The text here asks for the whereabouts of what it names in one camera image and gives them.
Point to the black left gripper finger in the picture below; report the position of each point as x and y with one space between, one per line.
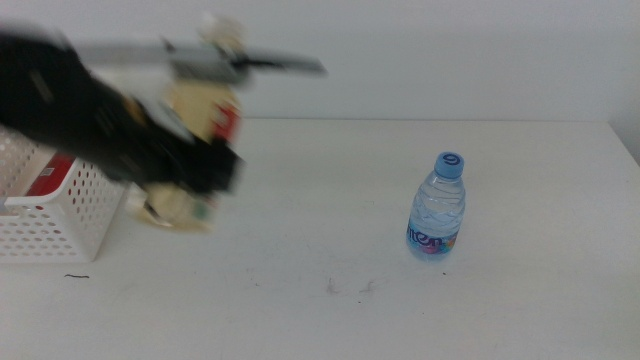
220 167

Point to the yellow tea bottle white cap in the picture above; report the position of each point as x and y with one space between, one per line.
197 107

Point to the red drink can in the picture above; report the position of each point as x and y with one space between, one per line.
50 175

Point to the clear water bottle blue cap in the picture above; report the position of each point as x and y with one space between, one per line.
437 210

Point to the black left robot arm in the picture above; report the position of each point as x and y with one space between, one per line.
50 95

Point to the white perforated plastic basket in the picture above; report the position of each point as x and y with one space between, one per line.
40 201

